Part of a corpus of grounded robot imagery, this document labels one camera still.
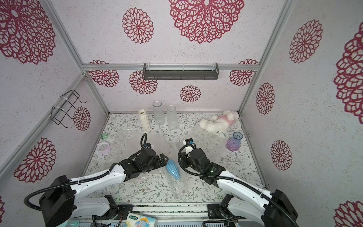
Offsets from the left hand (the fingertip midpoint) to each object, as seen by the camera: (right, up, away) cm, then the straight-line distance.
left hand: (163, 161), depth 83 cm
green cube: (-46, +13, +21) cm, 52 cm away
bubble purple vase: (+32, +11, +20) cm, 40 cm away
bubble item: (-24, +8, +17) cm, 31 cm away
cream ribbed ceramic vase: (-15, +25, +17) cm, 34 cm away
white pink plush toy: (+38, +23, +17) cm, 47 cm away
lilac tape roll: (-43, +6, +14) cm, 46 cm away
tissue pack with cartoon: (-12, -24, -16) cm, 31 cm away
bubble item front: (+9, -15, -2) cm, 17 cm away
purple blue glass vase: (+47, +8, +15) cm, 50 cm away
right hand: (+9, +6, -6) cm, 12 cm away
